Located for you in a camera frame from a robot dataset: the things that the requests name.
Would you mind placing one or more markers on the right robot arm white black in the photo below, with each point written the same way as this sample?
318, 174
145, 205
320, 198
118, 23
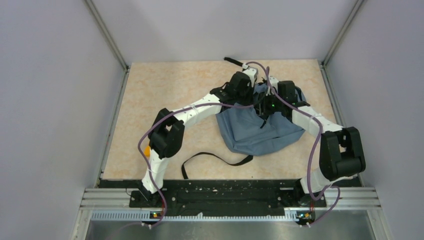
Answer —
337, 152

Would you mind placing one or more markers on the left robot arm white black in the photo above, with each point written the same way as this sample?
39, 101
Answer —
167, 132

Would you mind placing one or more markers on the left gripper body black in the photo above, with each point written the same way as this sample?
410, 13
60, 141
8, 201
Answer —
245, 97

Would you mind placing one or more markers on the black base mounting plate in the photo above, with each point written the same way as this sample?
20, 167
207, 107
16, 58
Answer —
219, 198

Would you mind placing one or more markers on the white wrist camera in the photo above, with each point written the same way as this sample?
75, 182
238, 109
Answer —
272, 83
251, 72

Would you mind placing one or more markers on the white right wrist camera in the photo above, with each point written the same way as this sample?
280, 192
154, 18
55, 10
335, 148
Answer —
272, 83

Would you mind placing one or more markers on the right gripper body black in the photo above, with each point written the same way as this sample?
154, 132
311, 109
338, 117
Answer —
271, 104

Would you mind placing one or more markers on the aluminium front rail frame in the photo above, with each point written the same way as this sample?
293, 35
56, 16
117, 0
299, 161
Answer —
104, 214

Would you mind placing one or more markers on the colourful wooden block puzzle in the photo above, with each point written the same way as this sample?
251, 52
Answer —
147, 151

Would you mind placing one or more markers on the blue grey student backpack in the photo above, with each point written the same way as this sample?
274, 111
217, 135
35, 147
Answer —
244, 131

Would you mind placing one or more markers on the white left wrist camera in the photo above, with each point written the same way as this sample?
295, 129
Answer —
251, 72

